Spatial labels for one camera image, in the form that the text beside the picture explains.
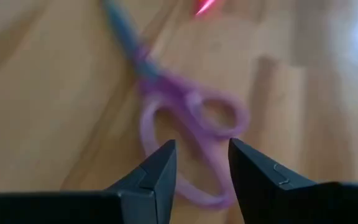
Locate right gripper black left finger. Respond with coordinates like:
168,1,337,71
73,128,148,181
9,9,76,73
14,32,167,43
104,139,178,224

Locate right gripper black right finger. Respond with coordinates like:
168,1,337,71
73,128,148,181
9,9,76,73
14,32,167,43
228,138,318,224

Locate purple handled scissors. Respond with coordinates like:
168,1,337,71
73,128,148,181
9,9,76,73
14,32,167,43
99,0,250,210

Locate pink highlighter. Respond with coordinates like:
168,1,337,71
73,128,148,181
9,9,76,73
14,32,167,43
194,0,222,16

